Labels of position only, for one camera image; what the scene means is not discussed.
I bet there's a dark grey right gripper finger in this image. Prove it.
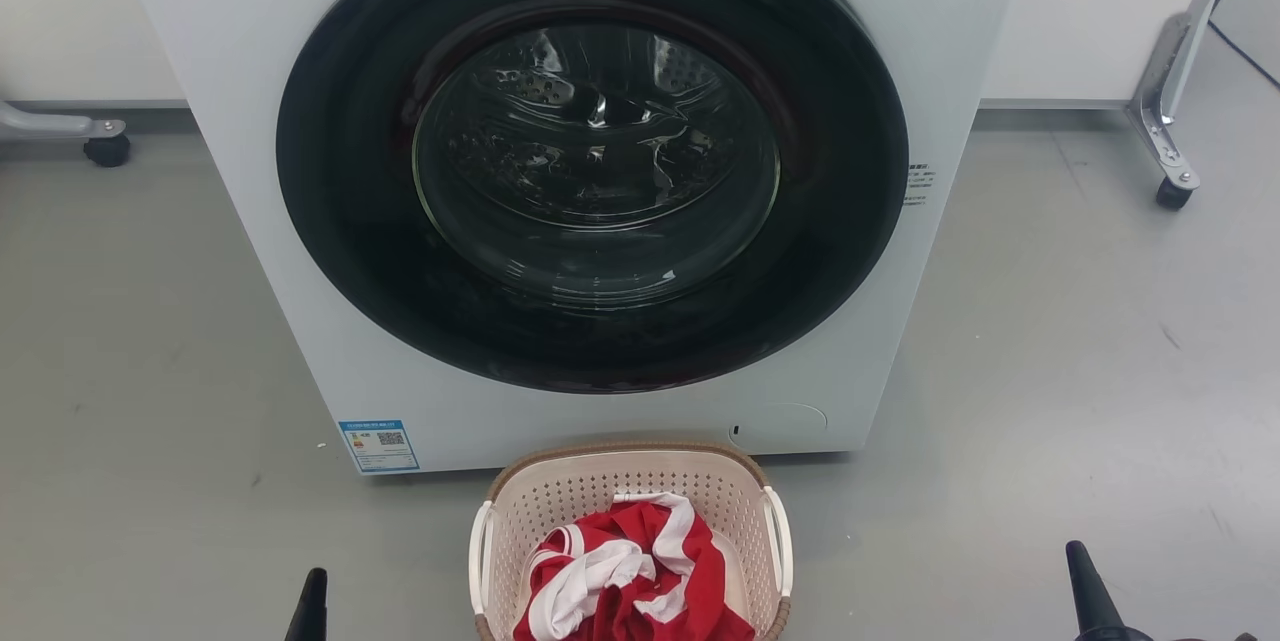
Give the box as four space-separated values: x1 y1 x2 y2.
1065 541 1129 641

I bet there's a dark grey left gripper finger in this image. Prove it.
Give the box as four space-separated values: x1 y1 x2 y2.
284 568 329 641

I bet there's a beige perforated laundry basket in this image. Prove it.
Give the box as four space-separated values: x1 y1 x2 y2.
469 441 795 641

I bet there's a blue energy label sticker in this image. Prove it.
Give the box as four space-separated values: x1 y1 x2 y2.
338 420 421 474

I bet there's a round white filter cover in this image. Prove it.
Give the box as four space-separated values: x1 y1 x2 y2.
728 404 829 453

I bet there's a red and white garment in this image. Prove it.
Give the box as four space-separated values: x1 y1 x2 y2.
513 492 756 641

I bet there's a black round washer door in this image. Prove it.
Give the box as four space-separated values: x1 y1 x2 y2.
276 0 910 394

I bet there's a white front-load washing machine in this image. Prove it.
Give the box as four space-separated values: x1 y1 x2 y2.
118 0 1035 475

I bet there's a grey metal stand leg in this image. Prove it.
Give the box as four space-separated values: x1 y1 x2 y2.
0 101 128 141

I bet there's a metal frame leg with caster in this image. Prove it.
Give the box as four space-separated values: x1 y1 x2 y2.
1127 0 1267 188

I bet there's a thin black floor cable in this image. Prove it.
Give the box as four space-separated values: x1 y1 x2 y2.
1208 19 1280 88

